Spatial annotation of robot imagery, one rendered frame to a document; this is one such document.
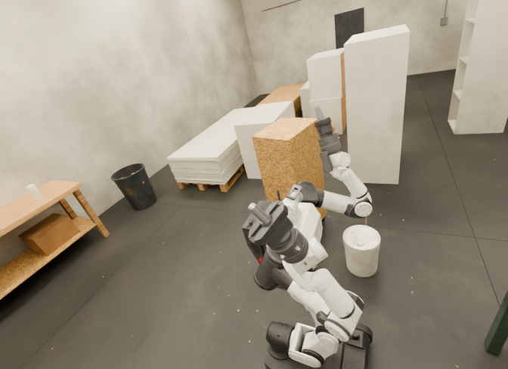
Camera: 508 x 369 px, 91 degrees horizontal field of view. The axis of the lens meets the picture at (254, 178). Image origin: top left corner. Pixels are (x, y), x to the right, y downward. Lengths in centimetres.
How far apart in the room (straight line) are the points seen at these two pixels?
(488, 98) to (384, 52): 228
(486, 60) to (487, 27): 40
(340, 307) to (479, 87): 442
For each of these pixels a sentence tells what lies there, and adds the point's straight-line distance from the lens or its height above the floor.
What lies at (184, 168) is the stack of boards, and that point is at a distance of 428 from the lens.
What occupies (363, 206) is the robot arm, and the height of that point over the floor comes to 127.
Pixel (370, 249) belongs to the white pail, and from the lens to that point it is 233.
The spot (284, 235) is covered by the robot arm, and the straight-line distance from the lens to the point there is 65.
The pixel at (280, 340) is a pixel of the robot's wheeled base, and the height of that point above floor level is 34.
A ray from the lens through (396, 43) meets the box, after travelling 314.
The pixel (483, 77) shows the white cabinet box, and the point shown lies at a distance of 492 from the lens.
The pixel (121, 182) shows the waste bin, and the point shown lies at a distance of 431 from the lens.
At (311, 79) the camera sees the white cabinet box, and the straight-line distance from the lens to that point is 508.
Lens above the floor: 206
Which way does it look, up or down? 29 degrees down
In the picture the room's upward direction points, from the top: 15 degrees counter-clockwise
